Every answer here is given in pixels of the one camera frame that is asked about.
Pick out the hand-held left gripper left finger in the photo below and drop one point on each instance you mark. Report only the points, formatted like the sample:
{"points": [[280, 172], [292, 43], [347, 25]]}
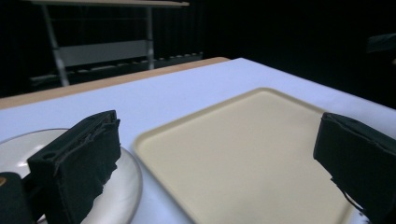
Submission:
{"points": [[79, 161]]}

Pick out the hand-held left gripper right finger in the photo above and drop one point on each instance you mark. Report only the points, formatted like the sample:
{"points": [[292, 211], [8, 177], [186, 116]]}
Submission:
{"points": [[358, 155]]}

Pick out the white round plate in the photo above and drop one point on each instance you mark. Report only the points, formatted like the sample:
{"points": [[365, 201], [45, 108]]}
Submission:
{"points": [[18, 152]]}

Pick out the beige plastic tray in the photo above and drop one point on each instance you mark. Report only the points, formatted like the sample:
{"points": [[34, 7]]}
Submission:
{"points": [[249, 155]]}

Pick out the white table mat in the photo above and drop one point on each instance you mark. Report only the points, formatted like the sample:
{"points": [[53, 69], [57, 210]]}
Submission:
{"points": [[174, 90]]}

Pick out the metal frame table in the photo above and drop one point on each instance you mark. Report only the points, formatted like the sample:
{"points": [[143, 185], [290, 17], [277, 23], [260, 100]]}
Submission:
{"points": [[102, 51]]}

